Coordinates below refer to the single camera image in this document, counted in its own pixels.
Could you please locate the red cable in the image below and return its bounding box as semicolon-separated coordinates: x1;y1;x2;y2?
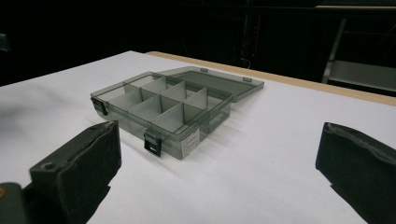
252;14;262;59

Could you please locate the grey metal stand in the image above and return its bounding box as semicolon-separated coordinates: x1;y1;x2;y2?
321;18;396;93

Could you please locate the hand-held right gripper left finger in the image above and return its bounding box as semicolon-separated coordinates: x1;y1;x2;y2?
21;120;122;224

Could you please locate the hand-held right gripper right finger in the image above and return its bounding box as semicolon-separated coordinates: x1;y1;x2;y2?
315;121;396;224

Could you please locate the clear grey compartment box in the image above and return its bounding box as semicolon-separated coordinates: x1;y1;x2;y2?
90;65;265;161

